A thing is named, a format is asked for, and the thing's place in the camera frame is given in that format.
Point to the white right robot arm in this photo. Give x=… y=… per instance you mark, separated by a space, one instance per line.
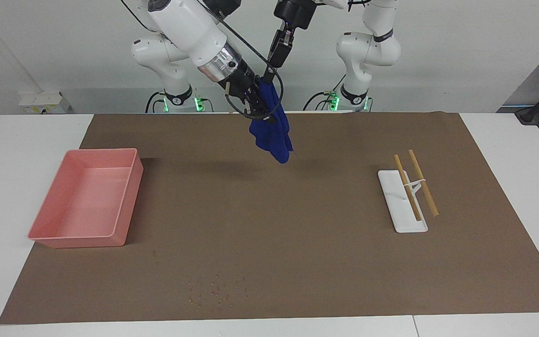
x=190 y=28

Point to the blue towel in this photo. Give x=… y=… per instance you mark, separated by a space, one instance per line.
x=274 y=135

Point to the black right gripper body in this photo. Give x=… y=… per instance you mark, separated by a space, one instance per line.
x=244 y=84

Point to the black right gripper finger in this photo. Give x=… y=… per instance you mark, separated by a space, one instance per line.
x=274 y=73
x=265 y=117
x=250 y=106
x=266 y=75

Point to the white wall socket box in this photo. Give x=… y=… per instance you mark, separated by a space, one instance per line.
x=40 y=103

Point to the water droplets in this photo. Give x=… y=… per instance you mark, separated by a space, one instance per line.
x=215 y=292

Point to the white rack with wooden rods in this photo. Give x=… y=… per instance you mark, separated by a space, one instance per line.
x=409 y=223

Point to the pink plastic bin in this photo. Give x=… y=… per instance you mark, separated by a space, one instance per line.
x=87 y=201

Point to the brown table mat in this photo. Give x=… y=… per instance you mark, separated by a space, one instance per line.
x=274 y=224

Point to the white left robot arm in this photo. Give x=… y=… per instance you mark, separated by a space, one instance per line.
x=367 y=51

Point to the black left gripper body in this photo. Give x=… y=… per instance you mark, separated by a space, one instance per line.
x=288 y=32

